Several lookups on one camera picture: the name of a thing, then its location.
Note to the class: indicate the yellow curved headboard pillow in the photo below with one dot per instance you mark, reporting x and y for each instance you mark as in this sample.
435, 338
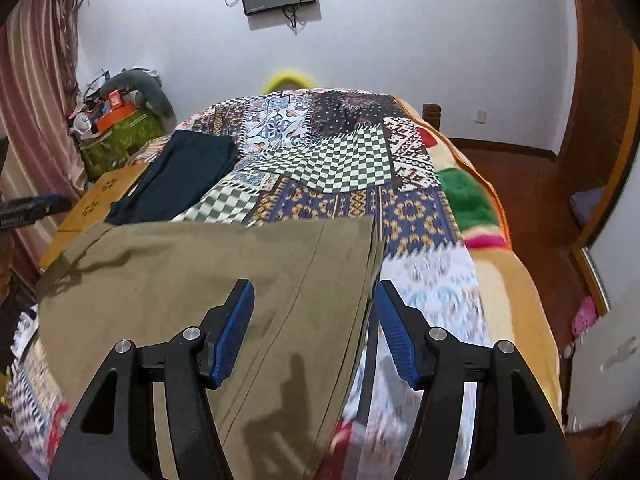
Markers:
288, 80

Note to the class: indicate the orange fleece blanket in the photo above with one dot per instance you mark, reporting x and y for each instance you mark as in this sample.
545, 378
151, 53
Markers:
511, 302

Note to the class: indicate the brown wooden carved board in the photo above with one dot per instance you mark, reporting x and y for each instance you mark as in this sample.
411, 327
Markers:
92, 208

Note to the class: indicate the olive khaki pants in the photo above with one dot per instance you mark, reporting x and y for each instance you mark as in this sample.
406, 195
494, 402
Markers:
276, 413

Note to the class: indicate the green patterned bag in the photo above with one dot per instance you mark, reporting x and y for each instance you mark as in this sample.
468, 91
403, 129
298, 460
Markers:
113, 148

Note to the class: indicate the striped pink curtain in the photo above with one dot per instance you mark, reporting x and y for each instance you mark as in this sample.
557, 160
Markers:
39, 89

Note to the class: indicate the dark navy folded garment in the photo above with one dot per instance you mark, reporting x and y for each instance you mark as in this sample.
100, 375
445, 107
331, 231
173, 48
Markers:
190, 164

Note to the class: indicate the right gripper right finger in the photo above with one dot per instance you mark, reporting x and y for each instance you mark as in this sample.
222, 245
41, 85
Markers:
515, 435

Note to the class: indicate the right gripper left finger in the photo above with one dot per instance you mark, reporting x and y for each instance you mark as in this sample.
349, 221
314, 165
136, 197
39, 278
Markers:
112, 433

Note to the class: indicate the orange box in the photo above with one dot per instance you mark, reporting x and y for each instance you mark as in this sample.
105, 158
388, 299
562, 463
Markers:
118, 109

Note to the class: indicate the white cabinet with stickers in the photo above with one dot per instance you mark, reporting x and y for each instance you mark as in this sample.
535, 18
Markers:
604, 384

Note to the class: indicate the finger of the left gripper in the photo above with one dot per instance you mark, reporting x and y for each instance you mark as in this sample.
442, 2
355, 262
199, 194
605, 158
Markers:
27, 211

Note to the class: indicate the brown wooden door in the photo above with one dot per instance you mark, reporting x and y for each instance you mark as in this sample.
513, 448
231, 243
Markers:
601, 134

